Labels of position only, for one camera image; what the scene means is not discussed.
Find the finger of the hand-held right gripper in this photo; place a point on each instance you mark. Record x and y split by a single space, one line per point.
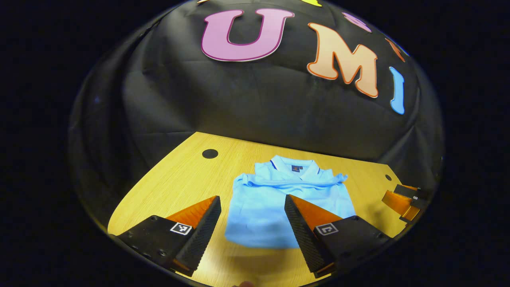
412 192
396 201

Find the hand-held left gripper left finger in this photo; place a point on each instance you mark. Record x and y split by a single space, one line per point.
201 235

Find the light blue T-shirt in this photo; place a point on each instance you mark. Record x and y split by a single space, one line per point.
263 207

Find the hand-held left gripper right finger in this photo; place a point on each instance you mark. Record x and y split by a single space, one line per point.
305 235

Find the black backdrop cloth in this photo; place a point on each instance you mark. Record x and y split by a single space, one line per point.
159 91

